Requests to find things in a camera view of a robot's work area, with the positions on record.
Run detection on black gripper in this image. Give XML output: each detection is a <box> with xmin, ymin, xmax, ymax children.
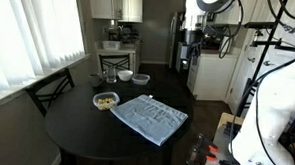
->
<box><xmin>184</xmin><ymin>30</ymin><xmax>203</xmax><ymax>66</ymax></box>

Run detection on white vertical blinds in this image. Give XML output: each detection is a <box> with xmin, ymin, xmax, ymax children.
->
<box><xmin>0</xmin><ymin>0</ymin><xmax>85</xmax><ymax>95</ymax></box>

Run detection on black camera stand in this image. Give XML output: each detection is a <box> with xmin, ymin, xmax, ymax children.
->
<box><xmin>235</xmin><ymin>0</ymin><xmax>295</xmax><ymax>117</ymax></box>

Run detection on black wooden chair far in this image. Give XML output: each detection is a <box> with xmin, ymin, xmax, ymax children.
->
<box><xmin>99</xmin><ymin>54</ymin><xmax>131</xmax><ymax>72</ymax></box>

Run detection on black wooden chair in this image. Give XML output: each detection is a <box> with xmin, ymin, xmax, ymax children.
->
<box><xmin>99</xmin><ymin>54</ymin><xmax>131</xmax><ymax>72</ymax></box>
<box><xmin>26</xmin><ymin>68</ymin><xmax>74</xmax><ymax>116</ymax></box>

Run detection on blue towel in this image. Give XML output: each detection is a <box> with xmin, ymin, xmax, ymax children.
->
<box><xmin>110</xmin><ymin>94</ymin><xmax>188</xmax><ymax>146</ymax></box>

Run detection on empty clear plastic container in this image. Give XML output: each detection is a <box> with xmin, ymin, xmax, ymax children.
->
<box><xmin>132</xmin><ymin>74</ymin><xmax>150</xmax><ymax>85</ymax></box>

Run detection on white upper cabinets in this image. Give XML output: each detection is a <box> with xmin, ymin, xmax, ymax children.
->
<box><xmin>90</xmin><ymin>0</ymin><xmax>143</xmax><ymax>23</ymax></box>

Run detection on clear plastic candy bowl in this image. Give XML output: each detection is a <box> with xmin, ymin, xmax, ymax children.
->
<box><xmin>93</xmin><ymin>92</ymin><xmax>120</xmax><ymax>111</ymax></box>

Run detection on stainless steel refrigerator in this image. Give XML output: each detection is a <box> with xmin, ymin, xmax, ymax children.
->
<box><xmin>166</xmin><ymin>12</ymin><xmax>185</xmax><ymax>69</ymax></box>

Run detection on white kitchen island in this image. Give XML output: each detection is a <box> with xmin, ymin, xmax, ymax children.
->
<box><xmin>186</xmin><ymin>52</ymin><xmax>238</xmax><ymax>101</ymax></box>

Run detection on orange handled clamp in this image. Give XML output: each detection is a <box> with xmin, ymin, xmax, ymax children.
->
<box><xmin>197</xmin><ymin>133</ymin><xmax>219</xmax><ymax>152</ymax></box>
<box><xmin>186</xmin><ymin>146</ymin><xmax>216</xmax><ymax>165</ymax></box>

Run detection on black wooden chair left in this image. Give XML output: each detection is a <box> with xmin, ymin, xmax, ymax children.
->
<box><xmin>26</xmin><ymin>68</ymin><xmax>74</xmax><ymax>116</ymax></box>

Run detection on white kitchen counter cabinet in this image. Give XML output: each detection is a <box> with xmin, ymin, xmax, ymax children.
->
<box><xmin>95</xmin><ymin>41</ymin><xmax>140</xmax><ymax>73</ymax></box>

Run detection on round black table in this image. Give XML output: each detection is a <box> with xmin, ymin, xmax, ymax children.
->
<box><xmin>45</xmin><ymin>81</ymin><xmax>193</xmax><ymax>165</ymax></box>

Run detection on white ceramic bowl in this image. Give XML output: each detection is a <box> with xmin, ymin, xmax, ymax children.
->
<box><xmin>118</xmin><ymin>70</ymin><xmax>133</xmax><ymax>82</ymax></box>

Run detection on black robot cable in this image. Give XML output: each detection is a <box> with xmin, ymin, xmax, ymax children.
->
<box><xmin>228</xmin><ymin>48</ymin><xmax>295</xmax><ymax>165</ymax></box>

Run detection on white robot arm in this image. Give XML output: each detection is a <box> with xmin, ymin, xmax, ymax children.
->
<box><xmin>229</xmin><ymin>59</ymin><xmax>295</xmax><ymax>165</ymax></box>

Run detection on white plastic tub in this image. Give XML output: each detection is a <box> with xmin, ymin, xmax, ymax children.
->
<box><xmin>102</xmin><ymin>41</ymin><xmax>120</xmax><ymax>50</ymax></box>

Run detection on dark grey mug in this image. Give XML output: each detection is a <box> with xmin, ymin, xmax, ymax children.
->
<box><xmin>89</xmin><ymin>74</ymin><xmax>103</xmax><ymax>87</ymax></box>

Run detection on yellow wrapped candies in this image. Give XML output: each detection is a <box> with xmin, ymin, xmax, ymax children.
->
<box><xmin>98</xmin><ymin>98</ymin><xmax>115</xmax><ymax>106</ymax></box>

